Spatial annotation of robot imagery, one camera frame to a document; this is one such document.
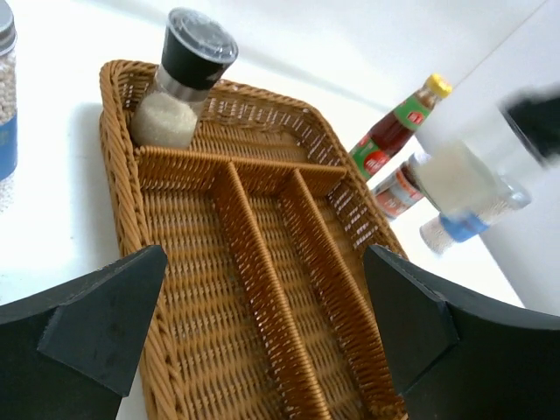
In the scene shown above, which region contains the black-top salt grinder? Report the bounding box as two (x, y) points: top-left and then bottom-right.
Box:
(413, 84), (559, 218)

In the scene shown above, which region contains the right tall blue-label shaker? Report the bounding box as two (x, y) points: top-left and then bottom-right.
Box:
(419, 178), (532, 256)

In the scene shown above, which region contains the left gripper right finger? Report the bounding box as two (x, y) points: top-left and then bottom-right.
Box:
(363, 245), (559, 420)

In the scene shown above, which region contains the tall blue-label shaker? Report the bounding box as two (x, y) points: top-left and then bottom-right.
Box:
(1, 1), (18, 213)
(419, 178), (532, 256)

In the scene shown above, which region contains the left tall blue-label shaker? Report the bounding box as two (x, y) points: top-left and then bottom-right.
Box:
(1, 1), (18, 213)

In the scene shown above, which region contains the right spice jar white lid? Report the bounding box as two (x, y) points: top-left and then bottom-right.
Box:
(371, 151), (431, 221)

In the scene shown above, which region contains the brown wicker divided basket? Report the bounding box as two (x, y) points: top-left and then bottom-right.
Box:
(100, 59), (407, 419)

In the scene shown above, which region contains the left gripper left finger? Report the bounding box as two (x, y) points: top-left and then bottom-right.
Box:
(1, 245), (167, 419)

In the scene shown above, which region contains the red sauce bottle yellow cap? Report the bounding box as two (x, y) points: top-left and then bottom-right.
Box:
(349, 73), (452, 181)

